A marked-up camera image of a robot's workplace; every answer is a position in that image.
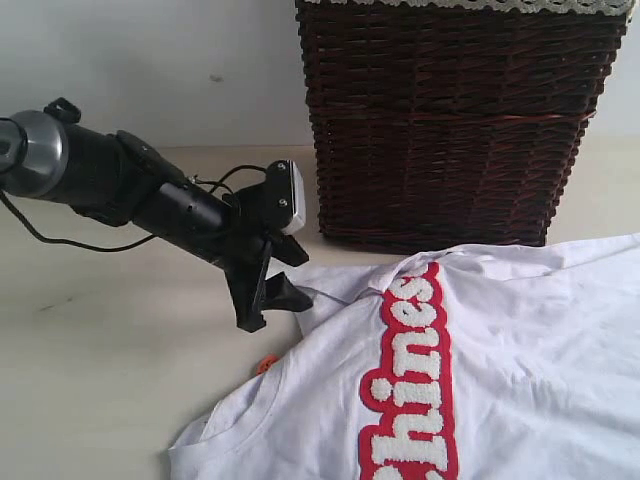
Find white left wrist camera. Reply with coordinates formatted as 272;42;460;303
264;160;306;235

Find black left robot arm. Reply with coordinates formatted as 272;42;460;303
1;98;312;332

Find dark brown wicker basket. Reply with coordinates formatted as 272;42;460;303
296;1;633;253

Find white t-shirt red lettering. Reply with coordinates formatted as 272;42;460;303
169;234;639;479

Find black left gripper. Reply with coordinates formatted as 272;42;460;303
222;187;313;331

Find small orange tag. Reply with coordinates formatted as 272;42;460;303
255;354;279;376

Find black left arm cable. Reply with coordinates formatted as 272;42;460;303
0;167;269;251

